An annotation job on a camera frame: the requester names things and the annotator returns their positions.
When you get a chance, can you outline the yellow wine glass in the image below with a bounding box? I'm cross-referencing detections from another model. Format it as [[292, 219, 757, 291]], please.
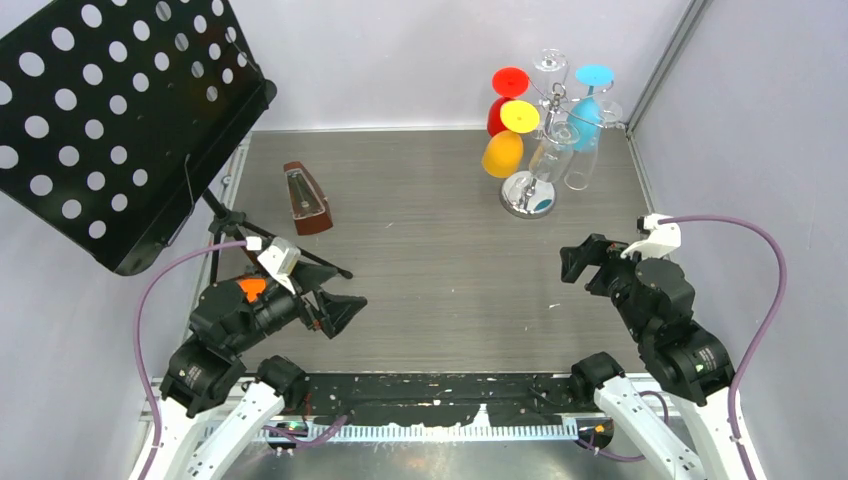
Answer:
[[481, 97, 540, 179]]

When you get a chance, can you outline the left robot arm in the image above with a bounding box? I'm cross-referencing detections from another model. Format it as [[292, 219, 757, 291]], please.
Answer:
[[130, 277, 368, 479]]

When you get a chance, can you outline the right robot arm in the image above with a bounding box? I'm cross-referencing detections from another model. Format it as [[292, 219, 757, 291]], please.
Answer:
[[559, 224, 765, 479]]

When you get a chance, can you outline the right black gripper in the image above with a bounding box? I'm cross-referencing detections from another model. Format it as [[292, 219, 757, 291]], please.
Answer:
[[559, 229, 651, 340]]

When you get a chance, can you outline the clear wine glass back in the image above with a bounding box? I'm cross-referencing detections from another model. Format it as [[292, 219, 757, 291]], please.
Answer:
[[530, 48, 570, 94]]

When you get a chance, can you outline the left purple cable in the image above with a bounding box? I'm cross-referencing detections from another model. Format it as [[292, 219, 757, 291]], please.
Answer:
[[133, 239, 250, 480]]

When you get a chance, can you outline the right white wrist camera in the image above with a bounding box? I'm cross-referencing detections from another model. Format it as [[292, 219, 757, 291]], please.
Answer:
[[620, 213, 682, 259]]

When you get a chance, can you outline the chrome wine glass rack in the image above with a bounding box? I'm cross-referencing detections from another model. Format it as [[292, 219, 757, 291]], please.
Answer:
[[500, 87, 580, 219]]

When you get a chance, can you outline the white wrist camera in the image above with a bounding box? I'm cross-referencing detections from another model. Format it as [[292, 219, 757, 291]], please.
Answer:
[[620, 213, 682, 259], [257, 237, 301, 295]]

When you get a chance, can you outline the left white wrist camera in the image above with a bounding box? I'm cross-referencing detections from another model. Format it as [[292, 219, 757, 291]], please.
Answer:
[[257, 237, 301, 295]]

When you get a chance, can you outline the blue wine glass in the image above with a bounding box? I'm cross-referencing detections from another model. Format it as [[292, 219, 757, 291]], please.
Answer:
[[567, 64, 615, 152]]

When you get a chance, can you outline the brown wooden metronome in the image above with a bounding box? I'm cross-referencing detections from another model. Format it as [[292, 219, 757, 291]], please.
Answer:
[[283, 161, 333, 236]]

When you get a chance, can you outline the red wine glass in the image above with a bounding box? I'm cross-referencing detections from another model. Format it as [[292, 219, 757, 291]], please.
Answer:
[[486, 66, 529, 137]]

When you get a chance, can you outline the orange letter toy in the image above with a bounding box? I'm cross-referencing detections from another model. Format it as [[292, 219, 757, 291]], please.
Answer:
[[237, 277, 267, 303]]

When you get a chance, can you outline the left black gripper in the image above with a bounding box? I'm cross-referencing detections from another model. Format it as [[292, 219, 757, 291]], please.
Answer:
[[231, 259, 368, 351]]

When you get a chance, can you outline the black perforated music stand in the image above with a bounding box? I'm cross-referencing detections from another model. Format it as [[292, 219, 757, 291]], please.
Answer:
[[0, 0, 354, 318]]

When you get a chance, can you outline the clear wine glass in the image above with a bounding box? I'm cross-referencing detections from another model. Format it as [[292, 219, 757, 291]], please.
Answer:
[[530, 48, 570, 94], [529, 121, 580, 183], [564, 99, 623, 191]]

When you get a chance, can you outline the clear wine glass front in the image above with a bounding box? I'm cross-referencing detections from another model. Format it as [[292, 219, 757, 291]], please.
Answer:
[[529, 121, 580, 183]]

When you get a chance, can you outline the clear wine glass right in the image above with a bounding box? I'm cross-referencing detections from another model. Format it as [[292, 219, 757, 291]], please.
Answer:
[[564, 99, 623, 191]]

